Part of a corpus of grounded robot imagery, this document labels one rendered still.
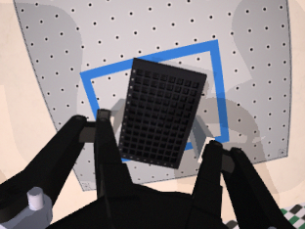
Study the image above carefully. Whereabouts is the blue tape outline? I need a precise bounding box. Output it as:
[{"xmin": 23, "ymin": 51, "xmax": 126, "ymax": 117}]
[{"xmin": 80, "ymin": 39, "xmax": 230, "ymax": 143}]

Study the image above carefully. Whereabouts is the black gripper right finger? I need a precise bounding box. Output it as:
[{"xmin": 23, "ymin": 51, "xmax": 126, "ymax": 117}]
[{"xmin": 185, "ymin": 114, "xmax": 295, "ymax": 229}]

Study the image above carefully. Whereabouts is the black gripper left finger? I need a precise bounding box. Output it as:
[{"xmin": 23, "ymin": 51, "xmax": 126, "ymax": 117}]
[{"xmin": 0, "ymin": 98, "xmax": 149, "ymax": 229}]

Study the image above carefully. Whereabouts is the grey perforated base plate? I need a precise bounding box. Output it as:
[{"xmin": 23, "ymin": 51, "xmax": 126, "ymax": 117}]
[{"xmin": 13, "ymin": 0, "xmax": 292, "ymax": 185}]

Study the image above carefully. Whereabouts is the black well plate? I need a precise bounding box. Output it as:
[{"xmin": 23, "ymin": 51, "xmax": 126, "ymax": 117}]
[{"xmin": 118, "ymin": 57, "xmax": 207, "ymax": 169}]

